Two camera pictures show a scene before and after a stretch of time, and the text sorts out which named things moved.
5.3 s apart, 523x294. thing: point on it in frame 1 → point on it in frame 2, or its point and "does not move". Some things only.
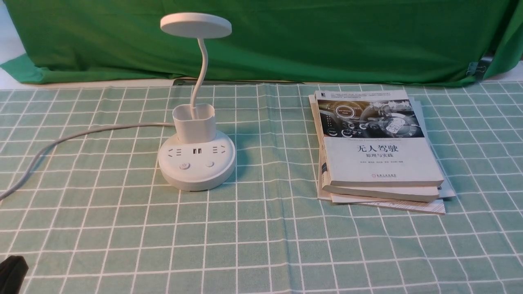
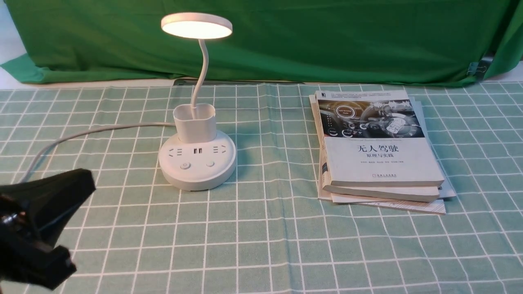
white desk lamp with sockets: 200,158 does not move
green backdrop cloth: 387,42 does not move
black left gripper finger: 13,270 → 49,201
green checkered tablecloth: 83,202 does not move
